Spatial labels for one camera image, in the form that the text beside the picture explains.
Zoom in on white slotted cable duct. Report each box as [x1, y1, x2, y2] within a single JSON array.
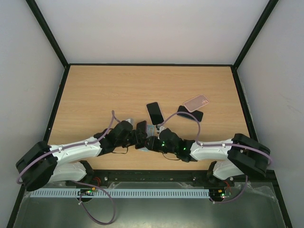
[[29, 188, 209, 199]]

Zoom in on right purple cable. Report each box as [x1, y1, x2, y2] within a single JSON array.
[[158, 111, 273, 205]]

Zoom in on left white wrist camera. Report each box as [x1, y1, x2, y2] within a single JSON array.
[[126, 118, 134, 125]]

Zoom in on light blue phone case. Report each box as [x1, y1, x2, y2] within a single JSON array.
[[139, 125, 155, 152]]

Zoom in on blue phone black screen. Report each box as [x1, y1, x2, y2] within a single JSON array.
[[177, 105, 203, 122]]

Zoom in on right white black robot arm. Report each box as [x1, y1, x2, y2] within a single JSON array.
[[145, 128, 272, 186]]

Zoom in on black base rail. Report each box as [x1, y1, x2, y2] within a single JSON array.
[[89, 170, 235, 188]]

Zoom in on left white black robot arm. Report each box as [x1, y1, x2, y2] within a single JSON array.
[[16, 120, 147, 191]]

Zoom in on black metal enclosure frame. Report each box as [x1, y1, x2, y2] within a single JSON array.
[[7, 0, 292, 228]]

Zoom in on pink translucent phone case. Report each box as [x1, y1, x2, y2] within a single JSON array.
[[183, 95, 209, 112]]

